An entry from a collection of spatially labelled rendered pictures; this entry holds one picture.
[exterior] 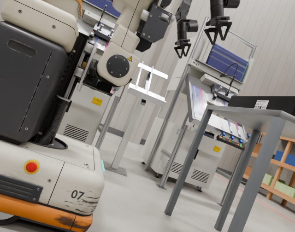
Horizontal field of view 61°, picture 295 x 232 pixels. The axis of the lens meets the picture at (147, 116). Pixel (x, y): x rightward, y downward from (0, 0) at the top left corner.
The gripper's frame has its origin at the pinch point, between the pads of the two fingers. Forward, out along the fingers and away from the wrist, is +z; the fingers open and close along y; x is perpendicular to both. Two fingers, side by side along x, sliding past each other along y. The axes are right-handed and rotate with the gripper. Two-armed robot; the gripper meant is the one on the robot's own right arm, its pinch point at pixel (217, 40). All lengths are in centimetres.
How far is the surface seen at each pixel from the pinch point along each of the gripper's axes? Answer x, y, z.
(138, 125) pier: -38, 391, 82
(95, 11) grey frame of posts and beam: 44, 156, -63
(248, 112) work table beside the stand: -20.8, 8.6, 33.6
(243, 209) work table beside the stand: -2, -12, 73
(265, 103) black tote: -34.8, 13.6, 30.3
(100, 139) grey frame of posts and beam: 50, 115, 58
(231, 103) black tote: -35, 47, 31
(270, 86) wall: -383, 433, 17
